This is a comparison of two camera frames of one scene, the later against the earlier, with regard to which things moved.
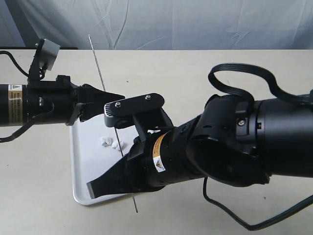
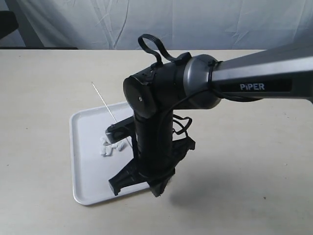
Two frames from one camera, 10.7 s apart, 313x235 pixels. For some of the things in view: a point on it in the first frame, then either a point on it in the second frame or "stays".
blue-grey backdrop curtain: (159, 24) stays
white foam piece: (106, 141) stays
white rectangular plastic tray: (95, 147) stays
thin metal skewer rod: (115, 127) → (93, 84)
